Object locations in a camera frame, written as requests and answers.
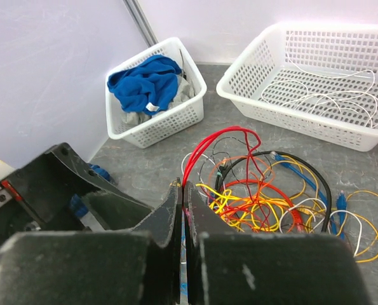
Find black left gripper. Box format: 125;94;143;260
0;143;152;245

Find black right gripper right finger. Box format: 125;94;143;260
184;182;371;304

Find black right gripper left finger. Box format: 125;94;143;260
0;182;182;304

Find thin yellow wire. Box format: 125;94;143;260
194;182;281;233

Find thin white wire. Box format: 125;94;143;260
180;152;363;257

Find thin red wire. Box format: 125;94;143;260
182;126;272;231

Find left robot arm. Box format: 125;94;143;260
0;142;152;246

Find blue plaid cloth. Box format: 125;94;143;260
69;163;115;219

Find white perforated basket left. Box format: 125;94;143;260
105;37;207;149

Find white perforated basket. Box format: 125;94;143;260
216;22;378;152
105;37;207;149

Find grey cloth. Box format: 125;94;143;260
121;76;195;128

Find white perforated basket middle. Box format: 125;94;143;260
216;22;378;152

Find thick red cable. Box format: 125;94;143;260
223;179;306;233

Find thick black cable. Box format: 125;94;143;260
215;150;332;234

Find blue ethernet cable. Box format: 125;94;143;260
269;151;348;239

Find white wires in basket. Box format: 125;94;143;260
260;30;378;128

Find aluminium frame post left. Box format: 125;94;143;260
123;0;158;46

